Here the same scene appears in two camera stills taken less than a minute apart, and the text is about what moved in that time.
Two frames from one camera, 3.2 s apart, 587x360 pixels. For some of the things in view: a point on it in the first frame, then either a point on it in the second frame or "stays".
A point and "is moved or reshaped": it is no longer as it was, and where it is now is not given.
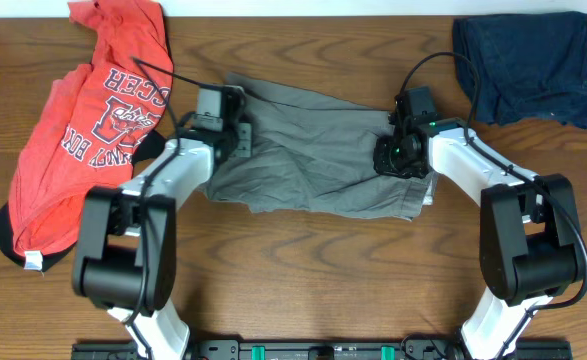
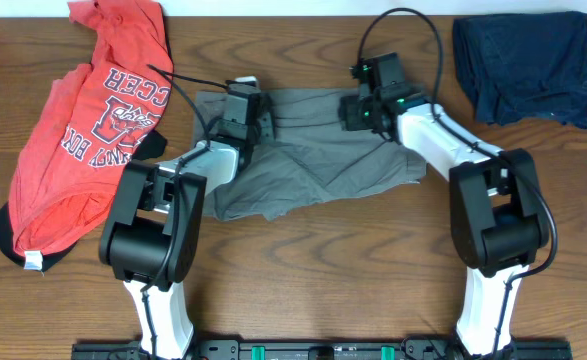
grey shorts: x=313 y=154 is moved or reshaped
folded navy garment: x=530 y=65 stays
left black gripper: x=246 y=142 to x=266 y=129
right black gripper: x=382 y=164 to x=352 y=111
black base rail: x=319 y=350 stays
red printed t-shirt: x=86 y=125 stays
